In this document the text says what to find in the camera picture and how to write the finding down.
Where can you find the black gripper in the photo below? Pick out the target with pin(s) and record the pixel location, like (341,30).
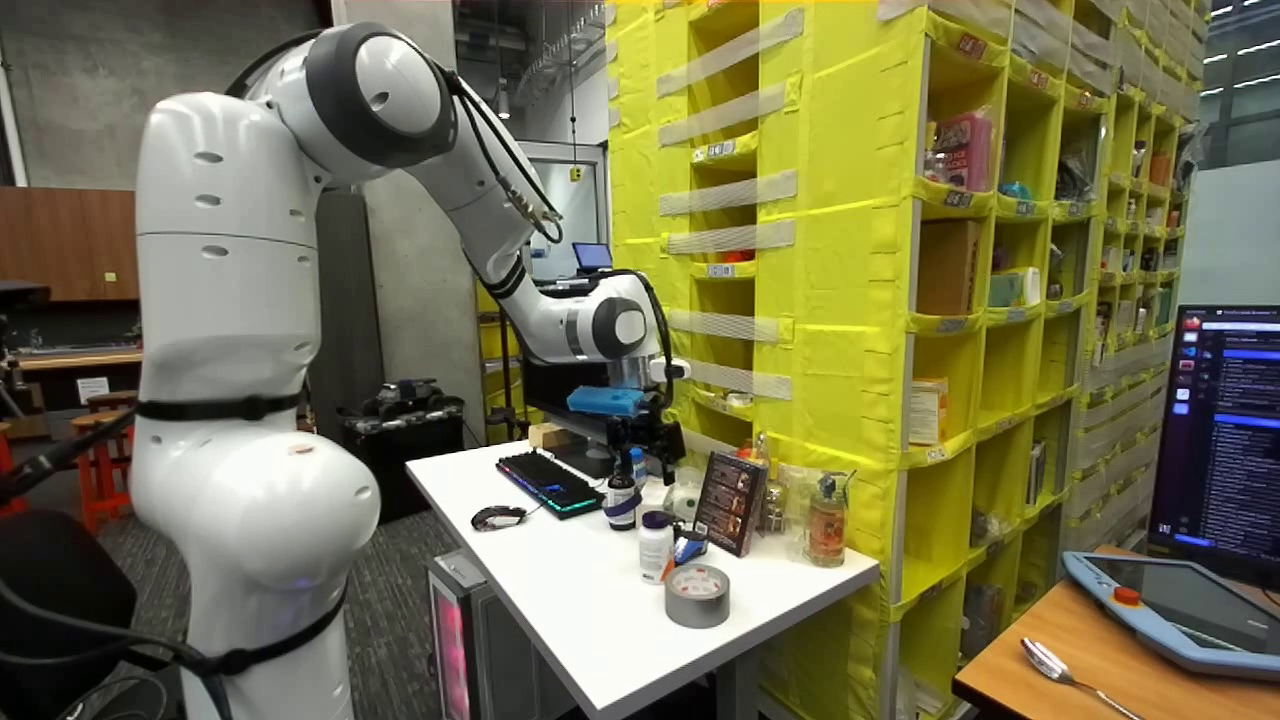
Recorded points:
(631,437)

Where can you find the black computer monitor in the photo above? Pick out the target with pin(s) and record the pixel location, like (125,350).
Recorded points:
(565,402)

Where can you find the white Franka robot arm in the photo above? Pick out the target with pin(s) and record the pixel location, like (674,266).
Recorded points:
(224,335)

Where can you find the yellow shelf unit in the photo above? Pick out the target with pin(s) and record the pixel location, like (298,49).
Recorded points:
(852,266)

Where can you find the black equipment bag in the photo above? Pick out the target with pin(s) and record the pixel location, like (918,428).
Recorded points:
(403,447)

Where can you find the grey masking tape roll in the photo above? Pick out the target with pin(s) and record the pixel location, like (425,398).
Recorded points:
(698,602)

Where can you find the red stool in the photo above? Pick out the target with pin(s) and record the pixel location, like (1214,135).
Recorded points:
(102,466)

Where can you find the blue grey teach pendant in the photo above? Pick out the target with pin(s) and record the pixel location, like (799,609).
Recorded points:
(1173,606)

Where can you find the black backlit keyboard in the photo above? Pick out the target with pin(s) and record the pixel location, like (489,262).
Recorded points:
(551,484)

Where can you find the wooden desk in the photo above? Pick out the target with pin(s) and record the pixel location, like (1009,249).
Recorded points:
(1042,686)

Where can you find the dark framed picture card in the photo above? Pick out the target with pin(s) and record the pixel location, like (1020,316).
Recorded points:
(730,505)

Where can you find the case with pink light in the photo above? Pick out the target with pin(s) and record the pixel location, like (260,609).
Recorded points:
(452,640)

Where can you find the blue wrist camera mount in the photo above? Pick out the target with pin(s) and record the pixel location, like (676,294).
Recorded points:
(614,402)

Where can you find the monitor showing code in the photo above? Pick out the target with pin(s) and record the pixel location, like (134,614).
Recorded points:
(1226,440)

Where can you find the white bottle with blue cap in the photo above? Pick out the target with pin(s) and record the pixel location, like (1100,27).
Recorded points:
(653,550)

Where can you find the clear jar with brown contents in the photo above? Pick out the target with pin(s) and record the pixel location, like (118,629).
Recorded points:
(829,520)

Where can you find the grey control box with screen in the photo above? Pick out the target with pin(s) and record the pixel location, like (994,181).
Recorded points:
(565,201)

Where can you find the dark bottle with white label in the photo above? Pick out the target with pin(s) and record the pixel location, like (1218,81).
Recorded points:
(621,508)

